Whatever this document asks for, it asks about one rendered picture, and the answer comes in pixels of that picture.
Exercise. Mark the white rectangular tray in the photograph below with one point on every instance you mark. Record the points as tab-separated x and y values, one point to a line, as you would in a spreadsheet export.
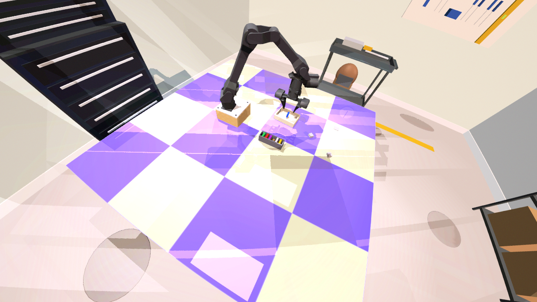
291	120

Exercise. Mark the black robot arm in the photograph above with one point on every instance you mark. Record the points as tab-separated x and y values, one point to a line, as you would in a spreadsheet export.
259	34

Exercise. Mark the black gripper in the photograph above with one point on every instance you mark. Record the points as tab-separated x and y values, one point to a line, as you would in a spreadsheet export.
293	95

